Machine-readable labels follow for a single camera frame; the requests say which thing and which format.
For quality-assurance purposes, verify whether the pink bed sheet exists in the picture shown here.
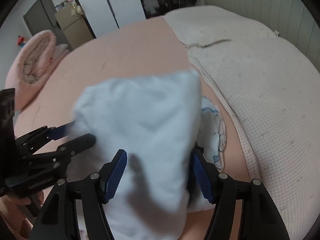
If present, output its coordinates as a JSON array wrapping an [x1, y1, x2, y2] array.
[[15, 17, 251, 239]]

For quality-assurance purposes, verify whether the beige cabinet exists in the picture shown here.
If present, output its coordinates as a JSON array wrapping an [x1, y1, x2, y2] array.
[[55, 3, 94, 49]]

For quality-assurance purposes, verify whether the light blue navy-trimmed t-shirt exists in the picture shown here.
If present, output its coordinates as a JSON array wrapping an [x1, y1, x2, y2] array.
[[67, 70, 202, 239]]

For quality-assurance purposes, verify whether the beige padded headboard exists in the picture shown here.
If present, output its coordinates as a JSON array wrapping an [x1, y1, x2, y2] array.
[[196, 0, 319, 68]]

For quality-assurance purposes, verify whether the person's left hand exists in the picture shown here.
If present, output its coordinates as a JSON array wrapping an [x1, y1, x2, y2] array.
[[1, 194, 33, 239]]

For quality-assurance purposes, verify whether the folded cartoon print pajamas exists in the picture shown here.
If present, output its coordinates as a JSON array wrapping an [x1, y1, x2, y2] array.
[[187, 96, 226, 212]]

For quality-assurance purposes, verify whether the rolled pink blanket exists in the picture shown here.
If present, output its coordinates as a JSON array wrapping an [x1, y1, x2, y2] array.
[[5, 30, 69, 111]]

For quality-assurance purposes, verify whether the cream waffle blanket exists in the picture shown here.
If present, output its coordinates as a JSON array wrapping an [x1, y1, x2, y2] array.
[[164, 5, 319, 239]]

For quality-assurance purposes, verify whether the white wardrobe door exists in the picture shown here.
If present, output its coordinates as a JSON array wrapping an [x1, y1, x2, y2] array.
[[79, 0, 146, 37]]

